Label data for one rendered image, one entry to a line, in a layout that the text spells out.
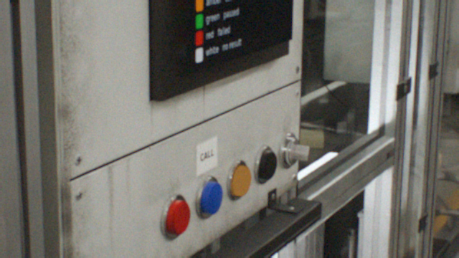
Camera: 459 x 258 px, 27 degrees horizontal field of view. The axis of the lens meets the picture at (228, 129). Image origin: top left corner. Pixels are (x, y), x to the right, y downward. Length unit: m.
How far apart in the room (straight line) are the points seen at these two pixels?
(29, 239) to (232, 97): 0.29
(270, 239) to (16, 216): 0.33
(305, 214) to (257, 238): 0.09
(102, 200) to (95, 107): 0.07
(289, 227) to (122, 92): 0.30
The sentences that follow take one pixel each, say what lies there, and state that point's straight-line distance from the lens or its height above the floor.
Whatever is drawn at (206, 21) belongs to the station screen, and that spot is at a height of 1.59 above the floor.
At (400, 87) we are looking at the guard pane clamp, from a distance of 1.42.
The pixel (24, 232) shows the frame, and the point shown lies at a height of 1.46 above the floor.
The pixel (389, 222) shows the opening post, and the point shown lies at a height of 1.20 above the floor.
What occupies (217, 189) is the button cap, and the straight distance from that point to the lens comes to 0.87.
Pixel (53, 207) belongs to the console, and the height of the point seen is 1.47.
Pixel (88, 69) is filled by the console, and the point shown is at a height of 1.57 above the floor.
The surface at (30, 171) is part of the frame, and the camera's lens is 0.67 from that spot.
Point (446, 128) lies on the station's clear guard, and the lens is 1.82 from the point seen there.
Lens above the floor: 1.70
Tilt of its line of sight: 15 degrees down
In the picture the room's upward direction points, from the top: 1 degrees clockwise
